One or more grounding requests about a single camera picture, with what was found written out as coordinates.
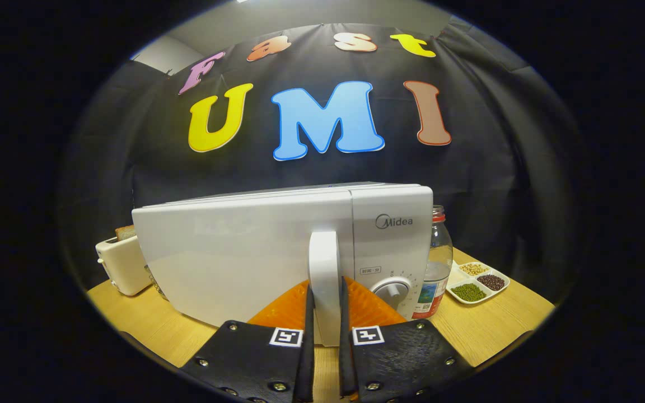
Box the white divided dish of beans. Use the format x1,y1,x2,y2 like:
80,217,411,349
445,260,511,306

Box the clear red-label water bottle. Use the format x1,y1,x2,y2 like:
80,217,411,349
412,205,454,320

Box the white microwave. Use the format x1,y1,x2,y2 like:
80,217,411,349
131,182,434,348

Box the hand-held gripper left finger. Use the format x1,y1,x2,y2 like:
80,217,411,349
180,278,316,403

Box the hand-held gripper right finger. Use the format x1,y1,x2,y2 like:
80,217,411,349
338,276,477,403

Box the white toaster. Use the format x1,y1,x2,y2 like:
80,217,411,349
96,235,153,297

